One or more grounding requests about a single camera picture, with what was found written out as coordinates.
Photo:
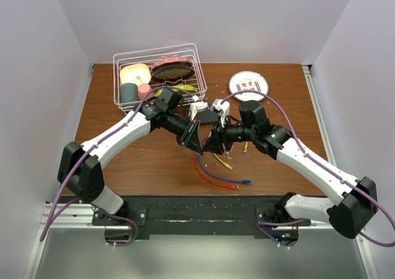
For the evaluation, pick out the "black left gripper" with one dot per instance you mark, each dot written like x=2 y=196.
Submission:
x=189 y=137

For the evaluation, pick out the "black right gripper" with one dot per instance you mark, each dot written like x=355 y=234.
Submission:
x=214 y=144

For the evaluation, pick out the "black network switch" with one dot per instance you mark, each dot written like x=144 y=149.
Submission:
x=202 y=118

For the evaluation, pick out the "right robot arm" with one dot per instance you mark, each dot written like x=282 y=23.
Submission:
x=349 y=202

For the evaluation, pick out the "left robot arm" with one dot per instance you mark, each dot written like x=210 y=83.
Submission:
x=81 y=166

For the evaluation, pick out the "yellow green bowl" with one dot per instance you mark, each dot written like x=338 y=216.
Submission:
x=180 y=89

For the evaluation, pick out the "white patterned round plate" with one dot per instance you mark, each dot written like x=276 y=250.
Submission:
x=248 y=80

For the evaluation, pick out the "dark brown round plate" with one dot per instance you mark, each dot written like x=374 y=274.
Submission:
x=173 y=73

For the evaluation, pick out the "pink cup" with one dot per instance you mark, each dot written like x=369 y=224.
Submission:
x=143 y=90

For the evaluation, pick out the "pink round plate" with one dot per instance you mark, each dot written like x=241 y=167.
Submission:
x=173 y=60

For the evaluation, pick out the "grey cup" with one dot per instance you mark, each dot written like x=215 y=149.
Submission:
x=128 y=93

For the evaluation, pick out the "cream square plate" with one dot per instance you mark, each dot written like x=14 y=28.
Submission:
x=136 y=74

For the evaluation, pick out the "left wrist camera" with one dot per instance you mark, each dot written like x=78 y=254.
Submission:
x=196 y=106

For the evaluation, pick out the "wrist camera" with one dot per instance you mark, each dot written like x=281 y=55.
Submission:
x=196 y=106
x=221 y=108

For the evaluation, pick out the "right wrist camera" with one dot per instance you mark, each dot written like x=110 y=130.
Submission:
x=221 y=108

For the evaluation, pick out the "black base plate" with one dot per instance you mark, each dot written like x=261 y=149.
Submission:
x=232 y=215

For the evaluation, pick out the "white wire dish rack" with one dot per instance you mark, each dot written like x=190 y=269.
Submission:
x=149 y=57

